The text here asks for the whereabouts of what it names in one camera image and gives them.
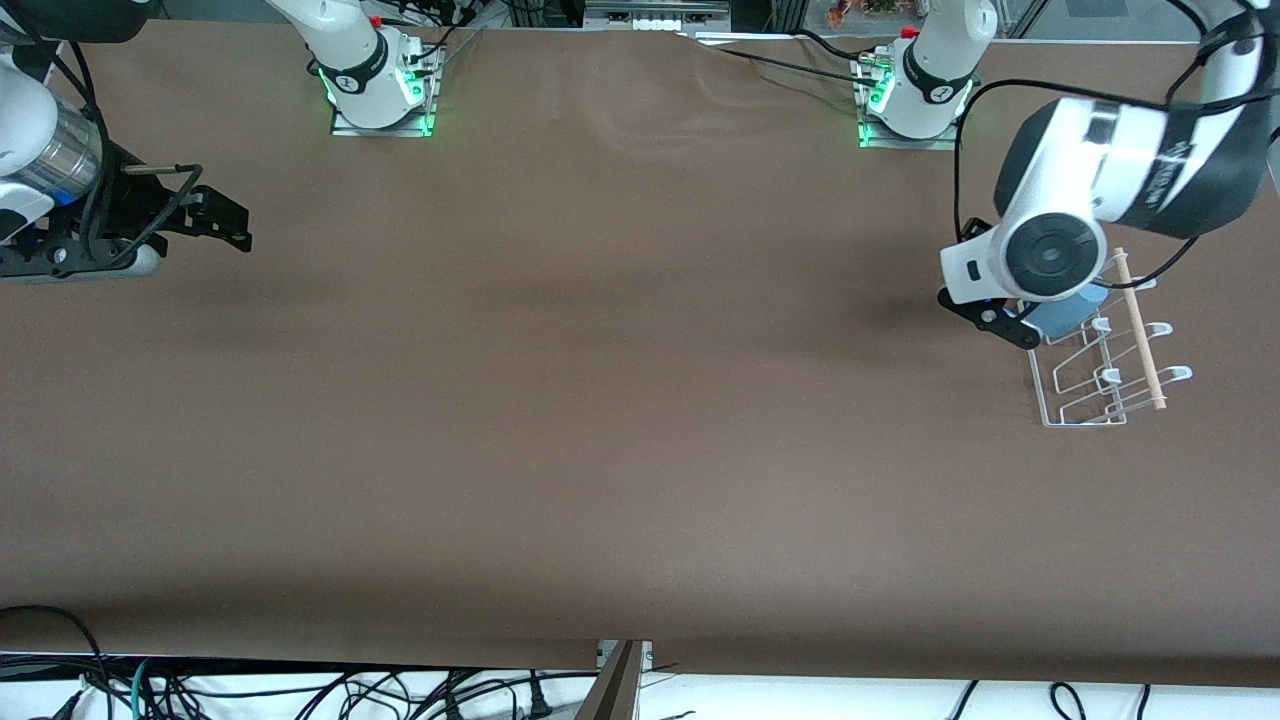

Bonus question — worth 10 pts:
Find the blue plastic cup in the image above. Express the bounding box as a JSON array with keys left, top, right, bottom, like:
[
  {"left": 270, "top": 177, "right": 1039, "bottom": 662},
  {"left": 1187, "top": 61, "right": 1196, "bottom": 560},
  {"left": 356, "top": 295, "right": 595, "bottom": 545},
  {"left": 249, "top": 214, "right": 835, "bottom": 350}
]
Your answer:
[{"left": 1025, "top": 283, "right": 1111, "bottom": 343}]

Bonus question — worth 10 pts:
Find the wooden rack rod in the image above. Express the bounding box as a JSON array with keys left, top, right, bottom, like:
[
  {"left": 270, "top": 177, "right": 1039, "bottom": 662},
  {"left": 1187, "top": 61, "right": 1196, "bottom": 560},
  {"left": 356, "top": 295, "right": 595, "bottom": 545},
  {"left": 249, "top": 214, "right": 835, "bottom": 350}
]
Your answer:
[{"left": 1112, "top": 247, "right": 1169, "bottom": 411}]

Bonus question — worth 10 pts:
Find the brown wooden beam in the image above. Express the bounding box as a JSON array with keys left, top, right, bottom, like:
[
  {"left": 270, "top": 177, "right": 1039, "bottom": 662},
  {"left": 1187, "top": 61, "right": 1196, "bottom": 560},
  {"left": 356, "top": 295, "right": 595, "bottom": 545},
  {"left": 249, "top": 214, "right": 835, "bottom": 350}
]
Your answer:
[{"left": 575, "top": 640, "right": 643, "bottom": 720}]

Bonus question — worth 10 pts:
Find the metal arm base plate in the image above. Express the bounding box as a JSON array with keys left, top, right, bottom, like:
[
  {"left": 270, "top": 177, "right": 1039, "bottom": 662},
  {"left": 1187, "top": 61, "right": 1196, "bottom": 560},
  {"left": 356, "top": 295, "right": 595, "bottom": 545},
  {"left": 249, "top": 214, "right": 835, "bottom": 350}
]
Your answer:
[
  {"left": 855, "top": 55, "right": 976, "bottom": 151},
  {"left": 330, "top": 45, "right": 439, "bottom": 139}
]

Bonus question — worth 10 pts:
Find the white wire cup rack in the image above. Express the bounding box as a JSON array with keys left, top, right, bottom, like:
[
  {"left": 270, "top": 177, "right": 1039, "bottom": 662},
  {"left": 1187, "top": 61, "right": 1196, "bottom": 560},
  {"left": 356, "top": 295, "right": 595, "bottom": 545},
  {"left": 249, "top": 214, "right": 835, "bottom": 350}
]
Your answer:
[{"left": 1028, "top": 250, "right": 1194, "bottom": 429}]

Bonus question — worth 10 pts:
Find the black cable on table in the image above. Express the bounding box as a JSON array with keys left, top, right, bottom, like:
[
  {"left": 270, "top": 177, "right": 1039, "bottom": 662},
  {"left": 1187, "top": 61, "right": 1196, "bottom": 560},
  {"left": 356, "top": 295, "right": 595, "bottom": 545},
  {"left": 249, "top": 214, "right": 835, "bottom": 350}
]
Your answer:
[{"left": 688, "top": 30, "right": 893, "bottom": 89}]

